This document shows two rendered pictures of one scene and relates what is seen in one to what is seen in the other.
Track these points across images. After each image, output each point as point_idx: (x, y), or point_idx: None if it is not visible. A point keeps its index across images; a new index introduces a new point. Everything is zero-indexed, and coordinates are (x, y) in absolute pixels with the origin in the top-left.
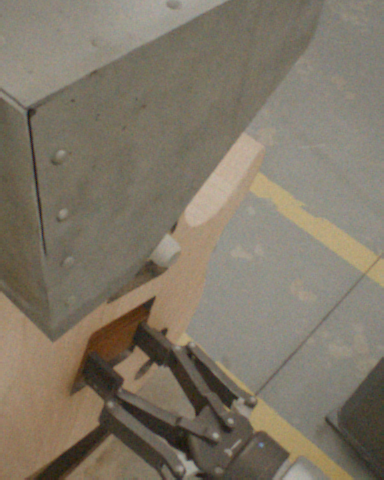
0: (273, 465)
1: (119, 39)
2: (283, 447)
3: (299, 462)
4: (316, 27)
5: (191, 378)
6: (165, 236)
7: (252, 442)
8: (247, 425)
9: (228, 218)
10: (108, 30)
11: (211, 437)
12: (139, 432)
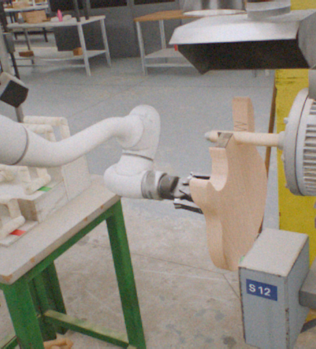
0: (164, 176)
1: (200, 19)
2: (162, 185)
3: (157, 178)
4: (177, 47)
5: None
6: (209, 132)
7: (172, 178)
8: (175, 193)
9: None
10: (202, 19)
11: (185, 180)
12: (206, 174)
